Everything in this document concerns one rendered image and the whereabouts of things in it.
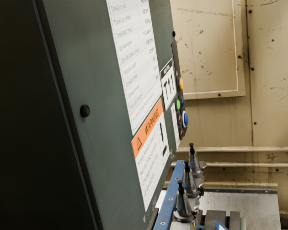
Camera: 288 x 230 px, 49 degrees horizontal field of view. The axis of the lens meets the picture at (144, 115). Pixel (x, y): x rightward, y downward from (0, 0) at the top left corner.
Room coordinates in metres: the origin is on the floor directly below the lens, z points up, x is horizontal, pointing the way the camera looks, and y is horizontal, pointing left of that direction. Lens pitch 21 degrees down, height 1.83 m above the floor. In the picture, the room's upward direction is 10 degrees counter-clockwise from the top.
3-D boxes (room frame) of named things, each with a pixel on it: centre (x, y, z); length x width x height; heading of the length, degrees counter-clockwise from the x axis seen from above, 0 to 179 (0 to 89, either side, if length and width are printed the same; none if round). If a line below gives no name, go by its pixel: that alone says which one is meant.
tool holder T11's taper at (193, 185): (0.85, -0.10, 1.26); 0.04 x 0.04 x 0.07
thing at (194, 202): (0.80, -0.08, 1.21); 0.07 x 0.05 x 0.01; 70
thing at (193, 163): (0.95, -0.14, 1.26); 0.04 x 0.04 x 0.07
